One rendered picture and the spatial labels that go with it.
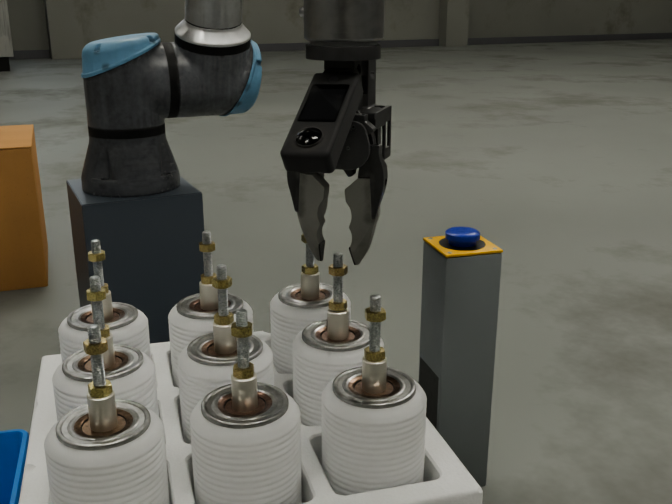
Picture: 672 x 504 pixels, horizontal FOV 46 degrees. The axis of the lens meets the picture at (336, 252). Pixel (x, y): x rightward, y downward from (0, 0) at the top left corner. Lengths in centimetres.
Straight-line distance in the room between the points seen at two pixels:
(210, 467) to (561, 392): 73
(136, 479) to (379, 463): 20
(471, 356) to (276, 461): 34
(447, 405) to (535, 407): 30
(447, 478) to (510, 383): 58
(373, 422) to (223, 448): 13
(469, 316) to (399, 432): 26
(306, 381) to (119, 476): 23
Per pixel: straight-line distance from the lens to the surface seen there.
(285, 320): 90
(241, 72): 124
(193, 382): 78
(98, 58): 122
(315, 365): 79
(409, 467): 72
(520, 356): 139
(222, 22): 122
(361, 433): 69
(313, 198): 77
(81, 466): 66
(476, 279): 91
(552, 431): 118
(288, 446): 68
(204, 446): 68
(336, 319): 80
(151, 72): 122
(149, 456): 67
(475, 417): 99
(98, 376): 67
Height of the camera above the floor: 59
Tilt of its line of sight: 18 degrees down
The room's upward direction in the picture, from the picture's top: straight up
